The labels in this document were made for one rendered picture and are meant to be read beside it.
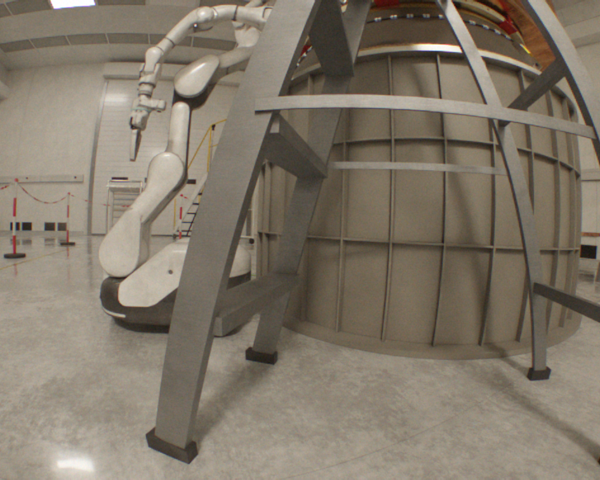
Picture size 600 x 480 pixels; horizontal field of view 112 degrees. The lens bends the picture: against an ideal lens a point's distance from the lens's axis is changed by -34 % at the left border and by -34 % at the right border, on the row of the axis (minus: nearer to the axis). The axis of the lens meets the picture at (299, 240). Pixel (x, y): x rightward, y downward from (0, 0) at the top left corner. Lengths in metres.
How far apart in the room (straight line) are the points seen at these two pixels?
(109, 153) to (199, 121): 2.81
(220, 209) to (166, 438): 0.44
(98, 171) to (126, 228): 8.09
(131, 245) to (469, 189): 1.32
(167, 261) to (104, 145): 8.47
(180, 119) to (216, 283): 1.05
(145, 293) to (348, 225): 0.81
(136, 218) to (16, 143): 9.68
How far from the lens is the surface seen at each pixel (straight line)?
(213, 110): 9.56
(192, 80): 1.43
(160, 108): 1.24
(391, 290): 1.16
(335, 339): 1.19
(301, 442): 0.69
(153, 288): 1.16
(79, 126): 9.99
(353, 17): 1.03
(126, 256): 1.33
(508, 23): 2.05
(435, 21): 1.62
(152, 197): 1.30
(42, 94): 10.94
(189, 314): 0.48
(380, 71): 1.31
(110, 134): 9.53
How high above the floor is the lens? 0.45
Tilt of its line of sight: 3 degrees down
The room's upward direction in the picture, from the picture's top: 2 degrees clockwise
